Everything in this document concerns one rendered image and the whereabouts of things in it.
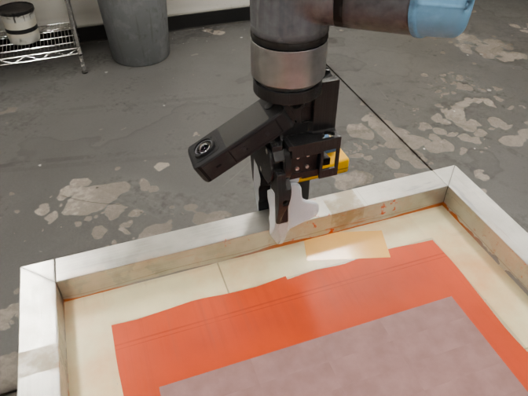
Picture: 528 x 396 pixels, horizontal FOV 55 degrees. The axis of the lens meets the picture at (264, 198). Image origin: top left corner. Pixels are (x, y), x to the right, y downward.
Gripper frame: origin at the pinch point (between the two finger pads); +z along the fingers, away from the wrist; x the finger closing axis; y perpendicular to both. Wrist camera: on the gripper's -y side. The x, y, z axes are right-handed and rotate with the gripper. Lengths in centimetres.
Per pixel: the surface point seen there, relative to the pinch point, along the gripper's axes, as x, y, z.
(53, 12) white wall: 309, -37, 75
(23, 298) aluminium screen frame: -3.2, -28.7, -0.9
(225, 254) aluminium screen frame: -1.9, -6.2, 1.5
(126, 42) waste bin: 260, 2, 81
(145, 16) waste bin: 257, 15, 66
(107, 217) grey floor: 124, -27, 98
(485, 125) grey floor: 131, 168, 98
